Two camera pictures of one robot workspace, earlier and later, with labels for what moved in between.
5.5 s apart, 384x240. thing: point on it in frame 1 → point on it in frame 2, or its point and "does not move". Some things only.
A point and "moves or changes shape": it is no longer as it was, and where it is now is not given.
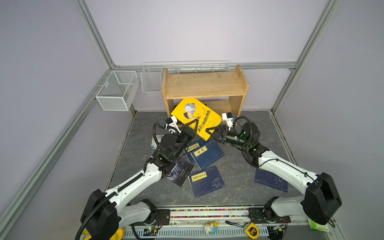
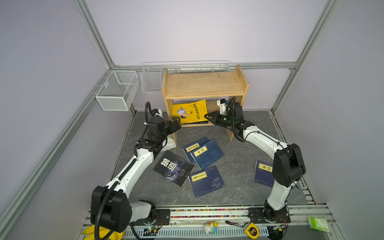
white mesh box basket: (118, 92) does not move
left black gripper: (186, 126) → (177, 124)
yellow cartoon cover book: (189, 110) moves or changes shape
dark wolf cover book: (180, 172) does not move
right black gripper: (224, 136) → (216, 115)
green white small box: (315, 225) does not move
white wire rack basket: (151, 71) does not move
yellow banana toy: (119, 235) does not move
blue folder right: (270, 179) does not move
